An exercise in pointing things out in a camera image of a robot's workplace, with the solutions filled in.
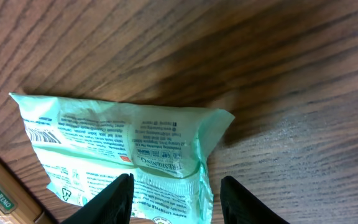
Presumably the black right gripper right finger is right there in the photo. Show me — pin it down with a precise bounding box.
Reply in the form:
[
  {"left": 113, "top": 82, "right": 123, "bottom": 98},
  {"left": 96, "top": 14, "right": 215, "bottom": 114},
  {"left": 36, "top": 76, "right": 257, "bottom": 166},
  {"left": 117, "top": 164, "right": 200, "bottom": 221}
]
[{"left": 220, "top": 176, "right": 288, "bottom": 224}]

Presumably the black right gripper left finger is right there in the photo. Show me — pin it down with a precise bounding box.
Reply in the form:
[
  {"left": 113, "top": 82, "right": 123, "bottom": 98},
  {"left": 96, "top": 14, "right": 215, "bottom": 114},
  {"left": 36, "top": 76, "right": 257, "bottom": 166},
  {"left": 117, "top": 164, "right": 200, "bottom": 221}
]
[{"left": 62, "top": 174, "right": 134, "bottom": 224}]

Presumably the long orange noodle package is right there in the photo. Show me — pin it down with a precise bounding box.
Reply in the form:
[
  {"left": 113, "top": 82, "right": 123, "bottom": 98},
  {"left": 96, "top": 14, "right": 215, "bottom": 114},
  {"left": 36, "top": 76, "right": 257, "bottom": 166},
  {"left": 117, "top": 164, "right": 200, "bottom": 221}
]
[{"left": 0, "top": 162, "right": 55, "bottom": 224}]

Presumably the teal tissue packet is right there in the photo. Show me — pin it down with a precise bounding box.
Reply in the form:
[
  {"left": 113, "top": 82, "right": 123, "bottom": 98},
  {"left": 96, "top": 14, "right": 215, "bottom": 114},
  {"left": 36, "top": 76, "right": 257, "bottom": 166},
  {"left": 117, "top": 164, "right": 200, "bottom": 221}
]
[{"left": 12, "top": 94, "right": 234, "bottom": 223}]

